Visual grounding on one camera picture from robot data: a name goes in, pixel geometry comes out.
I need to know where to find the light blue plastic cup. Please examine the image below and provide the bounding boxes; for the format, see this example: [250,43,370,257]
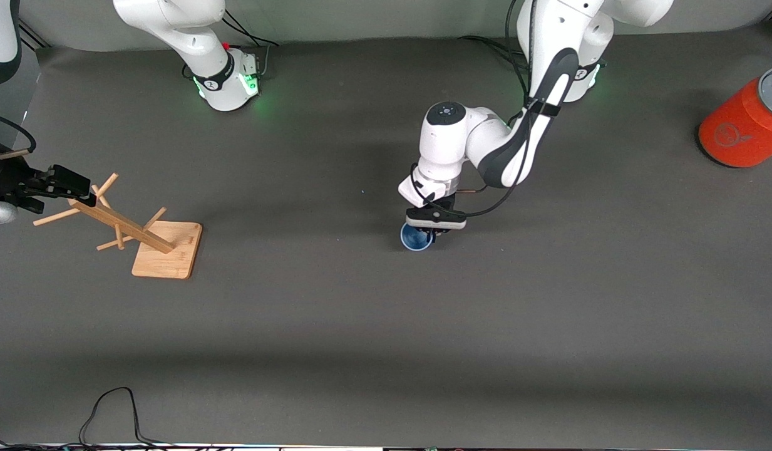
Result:
[400,222,436,252]

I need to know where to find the wooden mug tree rack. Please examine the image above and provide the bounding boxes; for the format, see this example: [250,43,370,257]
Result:
[33,172,203,280]

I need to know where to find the orange can with grey lid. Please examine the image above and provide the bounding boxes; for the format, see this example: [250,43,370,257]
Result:
[697,66,772,168]

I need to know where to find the black left arm base cables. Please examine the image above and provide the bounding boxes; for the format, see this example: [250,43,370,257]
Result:
[458,34,530,73]

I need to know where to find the black arm base cables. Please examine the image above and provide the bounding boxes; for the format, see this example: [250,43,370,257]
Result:
[458,34,530,73]
[214,11,281,79]

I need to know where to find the black looped cable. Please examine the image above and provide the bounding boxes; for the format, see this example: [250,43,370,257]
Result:
[79,387,173,448]

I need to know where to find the black right arm base cables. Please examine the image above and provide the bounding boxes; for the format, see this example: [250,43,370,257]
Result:
[214,11,281,79]

